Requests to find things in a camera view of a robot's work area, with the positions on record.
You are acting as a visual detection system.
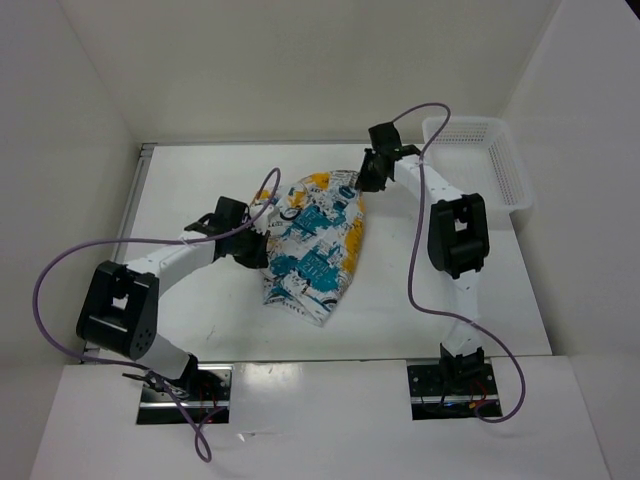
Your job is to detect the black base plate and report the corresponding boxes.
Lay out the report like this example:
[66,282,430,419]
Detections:
[136,363,233,426]
[406,359,502,421]

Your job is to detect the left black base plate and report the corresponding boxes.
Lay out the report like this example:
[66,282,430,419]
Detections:
[136,363,233,426]

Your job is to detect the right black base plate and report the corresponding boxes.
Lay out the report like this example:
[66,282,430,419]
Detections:
[406,359,502,421]

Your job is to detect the white perforated plastic basket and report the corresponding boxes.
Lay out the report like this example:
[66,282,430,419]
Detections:
[422,116,534,213]

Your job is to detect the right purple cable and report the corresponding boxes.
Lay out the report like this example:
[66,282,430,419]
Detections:
[389,102,529,425]

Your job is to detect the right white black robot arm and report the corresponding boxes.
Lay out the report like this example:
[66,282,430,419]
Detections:
[356,122,489,395]

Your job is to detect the purple cable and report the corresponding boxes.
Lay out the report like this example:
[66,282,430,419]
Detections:
[389,102,529,425]
[32,167,282,462]

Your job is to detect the white teal yellow patterned shorts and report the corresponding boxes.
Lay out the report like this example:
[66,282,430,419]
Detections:
[249,170,365,327]

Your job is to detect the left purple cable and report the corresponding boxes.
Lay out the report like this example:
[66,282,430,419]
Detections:
[32,167,282,462]

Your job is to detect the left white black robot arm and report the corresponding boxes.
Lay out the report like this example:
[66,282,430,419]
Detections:
[76,197,270,400]

